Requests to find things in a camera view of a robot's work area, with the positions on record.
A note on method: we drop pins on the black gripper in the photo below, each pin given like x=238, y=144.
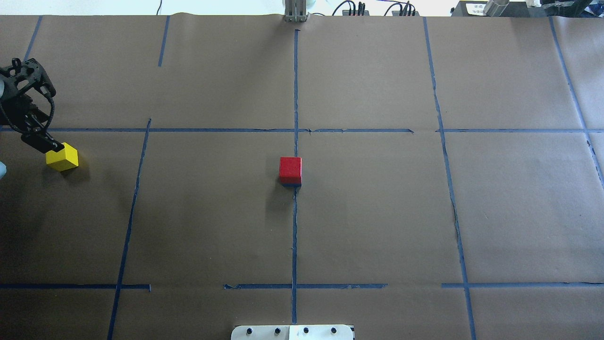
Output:
x=15, y=109

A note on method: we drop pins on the yellow wooden block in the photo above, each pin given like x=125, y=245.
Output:
x=63, y=160

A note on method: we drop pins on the red wooden block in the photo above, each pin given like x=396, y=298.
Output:
x=290, y=170

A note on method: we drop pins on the white camera post base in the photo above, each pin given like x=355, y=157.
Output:
x=328, y=331

